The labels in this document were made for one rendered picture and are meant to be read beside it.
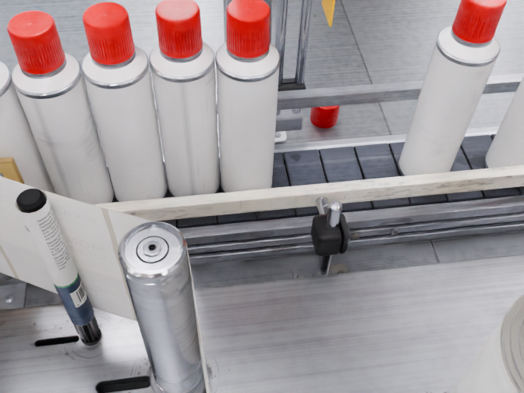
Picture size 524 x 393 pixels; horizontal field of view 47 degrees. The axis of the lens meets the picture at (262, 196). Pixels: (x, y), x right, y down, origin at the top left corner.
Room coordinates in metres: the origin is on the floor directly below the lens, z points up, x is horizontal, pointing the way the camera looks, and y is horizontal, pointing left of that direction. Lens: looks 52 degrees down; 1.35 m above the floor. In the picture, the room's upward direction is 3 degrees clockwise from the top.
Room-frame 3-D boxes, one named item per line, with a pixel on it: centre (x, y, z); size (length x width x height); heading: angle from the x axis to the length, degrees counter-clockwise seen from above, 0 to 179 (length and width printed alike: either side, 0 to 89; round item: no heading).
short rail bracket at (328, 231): (0.31, -0.06, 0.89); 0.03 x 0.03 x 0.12; 10
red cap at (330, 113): (0.54, -0.07, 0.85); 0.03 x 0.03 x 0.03
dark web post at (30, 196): (0.21, 0.14, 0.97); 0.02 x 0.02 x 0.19
